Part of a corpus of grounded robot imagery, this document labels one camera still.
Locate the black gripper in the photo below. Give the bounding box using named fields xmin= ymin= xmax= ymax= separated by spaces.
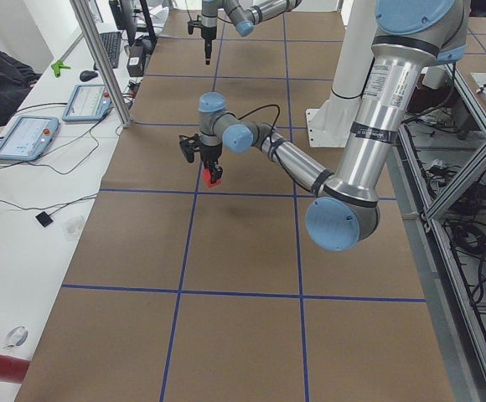
xmin=187 ymin=15 xmax=217 ymax=65
xmin=178 ymin=134 xmax=223 ymax=183

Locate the red block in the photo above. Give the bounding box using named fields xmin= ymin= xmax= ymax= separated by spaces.
xmin=202 ymin=167 xmax=223 ymax=188

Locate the black keyboard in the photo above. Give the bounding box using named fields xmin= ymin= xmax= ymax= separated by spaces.
xmin=100 ymin=31 xmax=122 ymax=69

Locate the black monitor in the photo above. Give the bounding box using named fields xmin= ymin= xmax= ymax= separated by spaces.
xmin=108 ymin=0 xmax=158 ymax=51

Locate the black computer mouse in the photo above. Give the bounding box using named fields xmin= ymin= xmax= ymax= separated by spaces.
xmin=79 ymin=70 xmax=98 ymax=82

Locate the far teach pendant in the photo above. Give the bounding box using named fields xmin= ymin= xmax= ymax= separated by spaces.
xmin=62 ymin=84 xmax=111 ymax=123

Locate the teach pendant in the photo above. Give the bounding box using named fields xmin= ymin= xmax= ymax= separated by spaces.
xmin=0 ymin=116 xmax=59 ymax=162
xmin=62 ymin=84 xmax=111 ymax=123

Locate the green plastic clamp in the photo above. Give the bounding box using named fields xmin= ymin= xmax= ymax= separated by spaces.
xmin=50 ymin=59 xmax=71 ymax=78

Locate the small black square pad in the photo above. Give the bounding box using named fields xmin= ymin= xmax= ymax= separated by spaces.
xmin=35 ymin=211 xmax=54 ymax=228

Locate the near teach pendant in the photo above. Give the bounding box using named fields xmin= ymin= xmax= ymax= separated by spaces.
xmin=0 ymin=116 xmax=59 ymax=162

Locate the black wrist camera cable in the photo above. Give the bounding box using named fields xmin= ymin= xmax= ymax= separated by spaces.
xmin=236 ymin=104 xmax=311 ymax=193

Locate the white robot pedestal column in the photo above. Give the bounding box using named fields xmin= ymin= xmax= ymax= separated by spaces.
xmin=306 ymin=0 xmax=377 ymax=148

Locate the aluminium frame post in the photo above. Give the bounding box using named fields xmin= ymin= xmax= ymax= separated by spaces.
xmin=70 ymin=0 xmax=131 ymax=128

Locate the aluminium frame rail structure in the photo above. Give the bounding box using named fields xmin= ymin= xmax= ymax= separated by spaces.
xmin=393 ymin=16 xmax=486 ymax=402

